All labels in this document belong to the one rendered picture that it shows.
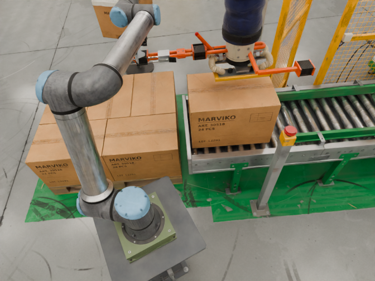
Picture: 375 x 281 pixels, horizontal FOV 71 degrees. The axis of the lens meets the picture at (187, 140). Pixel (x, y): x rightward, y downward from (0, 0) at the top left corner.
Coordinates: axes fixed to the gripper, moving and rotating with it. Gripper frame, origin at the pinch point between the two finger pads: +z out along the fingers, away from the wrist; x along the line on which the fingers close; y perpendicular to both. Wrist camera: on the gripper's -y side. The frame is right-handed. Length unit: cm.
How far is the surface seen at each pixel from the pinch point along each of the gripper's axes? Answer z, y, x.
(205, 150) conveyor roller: 72, 39, -22
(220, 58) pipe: 6, 50, 0
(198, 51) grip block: -0.9, 36.8, -1.5
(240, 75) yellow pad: 12, 61, -11
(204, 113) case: 34, 38, -19
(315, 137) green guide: 68, 122, -22
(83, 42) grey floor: 127, -121, 246
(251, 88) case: 32, 74, -1
